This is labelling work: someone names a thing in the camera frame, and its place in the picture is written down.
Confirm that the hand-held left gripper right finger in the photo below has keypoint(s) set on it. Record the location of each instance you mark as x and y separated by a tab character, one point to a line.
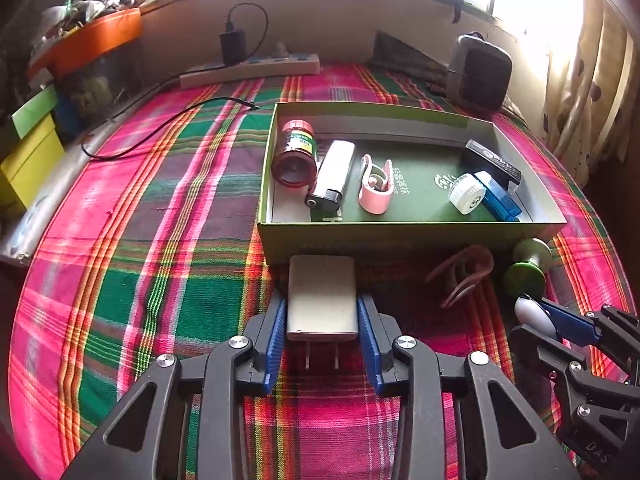
367	345

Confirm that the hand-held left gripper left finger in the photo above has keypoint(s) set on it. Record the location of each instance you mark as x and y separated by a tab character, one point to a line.
274	340

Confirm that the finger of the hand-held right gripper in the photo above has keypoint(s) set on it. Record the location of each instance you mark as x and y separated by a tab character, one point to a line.
540	345
575	322

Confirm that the white oval object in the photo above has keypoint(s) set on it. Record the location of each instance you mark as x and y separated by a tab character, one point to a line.
532	312

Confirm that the white plug adapter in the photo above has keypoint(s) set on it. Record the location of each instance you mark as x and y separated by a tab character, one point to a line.
322	300

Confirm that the green cardboard box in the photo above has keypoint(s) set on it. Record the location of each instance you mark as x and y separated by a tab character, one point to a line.
375	242

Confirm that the blue usb tester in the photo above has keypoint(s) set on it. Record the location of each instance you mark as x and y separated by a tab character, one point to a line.
500	200

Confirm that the pink clip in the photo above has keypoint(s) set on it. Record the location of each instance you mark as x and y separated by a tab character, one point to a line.
372	197

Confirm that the white ribbed round cap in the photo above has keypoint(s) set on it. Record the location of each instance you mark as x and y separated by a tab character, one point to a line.
465	197

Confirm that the brown bottle with red cap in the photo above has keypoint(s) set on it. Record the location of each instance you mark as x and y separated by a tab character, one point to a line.
297	145

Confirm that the green and white spool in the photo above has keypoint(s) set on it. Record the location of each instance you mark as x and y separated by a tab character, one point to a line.
522	275

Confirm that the plaid blanket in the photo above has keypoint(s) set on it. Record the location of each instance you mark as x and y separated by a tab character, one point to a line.
150	235

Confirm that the silver rectangular device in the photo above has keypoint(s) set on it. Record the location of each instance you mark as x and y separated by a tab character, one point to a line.
335	165

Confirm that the black remote control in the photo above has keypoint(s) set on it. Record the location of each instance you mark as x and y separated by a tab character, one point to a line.
487	160

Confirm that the beige patterned pillow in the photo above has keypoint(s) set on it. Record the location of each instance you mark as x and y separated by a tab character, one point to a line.
515	112

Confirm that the heart-print curtain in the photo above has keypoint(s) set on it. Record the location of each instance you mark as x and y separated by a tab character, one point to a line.
600	85

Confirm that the white power strip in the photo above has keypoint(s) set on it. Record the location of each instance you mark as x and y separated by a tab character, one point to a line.
260	67

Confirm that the black charger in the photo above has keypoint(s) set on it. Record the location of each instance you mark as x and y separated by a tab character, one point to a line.
232	47

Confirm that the yellow box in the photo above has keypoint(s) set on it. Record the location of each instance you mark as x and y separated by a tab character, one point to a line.
30	160

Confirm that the dark clear storage bin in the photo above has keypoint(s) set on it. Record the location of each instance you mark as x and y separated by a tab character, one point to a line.
100	90

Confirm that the blue box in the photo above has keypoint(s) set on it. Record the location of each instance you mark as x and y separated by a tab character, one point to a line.
67	115

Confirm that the green box lid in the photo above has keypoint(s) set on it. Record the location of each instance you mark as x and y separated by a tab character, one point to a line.
35	110

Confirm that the orange tray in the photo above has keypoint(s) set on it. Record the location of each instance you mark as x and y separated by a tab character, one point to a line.
100	40

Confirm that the pile of assorted clutter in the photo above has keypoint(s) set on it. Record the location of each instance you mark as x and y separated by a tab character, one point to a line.
75	12

